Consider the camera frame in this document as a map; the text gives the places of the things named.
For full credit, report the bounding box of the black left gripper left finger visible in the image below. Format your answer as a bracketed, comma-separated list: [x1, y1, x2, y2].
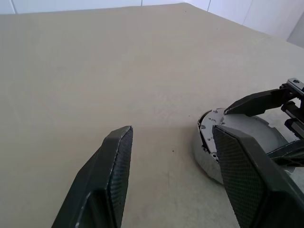
[50, 125, 134, 228]

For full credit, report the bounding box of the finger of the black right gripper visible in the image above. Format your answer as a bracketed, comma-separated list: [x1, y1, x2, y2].
[224, 88, 286, 118]
[266, 142, 304, 167]

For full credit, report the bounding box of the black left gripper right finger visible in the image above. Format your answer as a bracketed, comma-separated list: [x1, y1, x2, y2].
[211, 124, 304, 228]

